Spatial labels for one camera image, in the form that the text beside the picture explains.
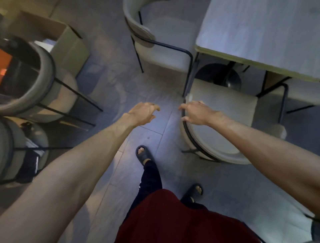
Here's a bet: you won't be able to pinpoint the person's left hand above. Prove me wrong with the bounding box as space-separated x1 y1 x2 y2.
124 102 160 130

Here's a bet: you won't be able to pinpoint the person's right hand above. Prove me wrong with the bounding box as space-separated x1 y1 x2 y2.
178 100 219 127

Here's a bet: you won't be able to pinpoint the beige chair with black frame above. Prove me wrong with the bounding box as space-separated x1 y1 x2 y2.
0 35 104 127
122 0 199 97
180 79 289 165
0 117 73 186
304 214 320 243
257 71 320 114

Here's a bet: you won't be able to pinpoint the person's left forearm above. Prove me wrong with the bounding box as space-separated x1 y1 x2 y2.
0 116 135 243

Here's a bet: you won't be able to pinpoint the person's right forearm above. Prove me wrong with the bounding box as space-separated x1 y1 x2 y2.
211 112 320 216

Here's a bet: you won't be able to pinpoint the left black sandal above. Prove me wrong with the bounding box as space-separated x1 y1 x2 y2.
135 145 153 167

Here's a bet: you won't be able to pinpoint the black sandal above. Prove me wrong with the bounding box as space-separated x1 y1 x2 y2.
135 145 153 167
181 183 203 203

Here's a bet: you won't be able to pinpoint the dark trousers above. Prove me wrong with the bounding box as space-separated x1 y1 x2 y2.
124 160 208 221

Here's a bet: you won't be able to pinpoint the right black sandal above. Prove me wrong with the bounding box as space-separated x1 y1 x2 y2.
181 183 203 203

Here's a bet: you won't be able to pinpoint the brown cardboard box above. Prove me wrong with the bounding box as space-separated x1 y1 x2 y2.
0 10 91 78

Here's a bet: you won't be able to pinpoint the grey wooden table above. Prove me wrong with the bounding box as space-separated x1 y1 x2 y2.
194 0 320 91

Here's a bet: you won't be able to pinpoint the dark red shirt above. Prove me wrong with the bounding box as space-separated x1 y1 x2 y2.
114 189 260 243

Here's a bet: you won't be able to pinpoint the black bag with white stripes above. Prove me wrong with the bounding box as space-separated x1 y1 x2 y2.
17 140 40 183

